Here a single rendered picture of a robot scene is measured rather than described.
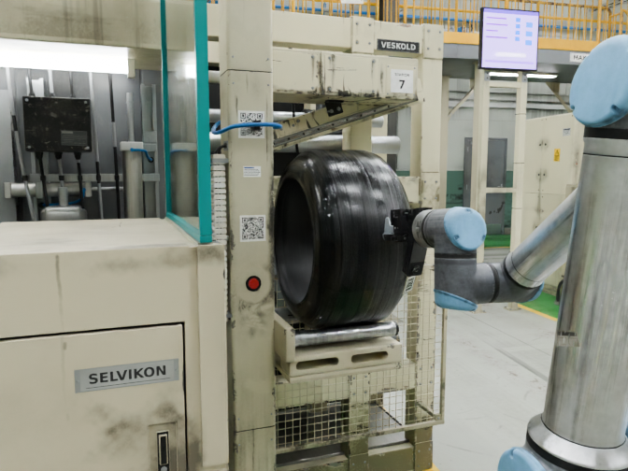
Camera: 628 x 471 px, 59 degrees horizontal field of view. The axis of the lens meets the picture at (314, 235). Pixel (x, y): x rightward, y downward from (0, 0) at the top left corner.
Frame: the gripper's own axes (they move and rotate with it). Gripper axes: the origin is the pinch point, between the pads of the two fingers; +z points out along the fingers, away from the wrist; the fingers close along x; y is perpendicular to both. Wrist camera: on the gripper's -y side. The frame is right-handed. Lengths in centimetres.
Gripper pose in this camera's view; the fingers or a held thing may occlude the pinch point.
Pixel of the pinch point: (388, 237)
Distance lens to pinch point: 150.0
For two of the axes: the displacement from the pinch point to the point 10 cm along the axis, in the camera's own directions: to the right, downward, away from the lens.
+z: -3.4, 0.0, 9.4
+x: -9.4, 0.4, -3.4
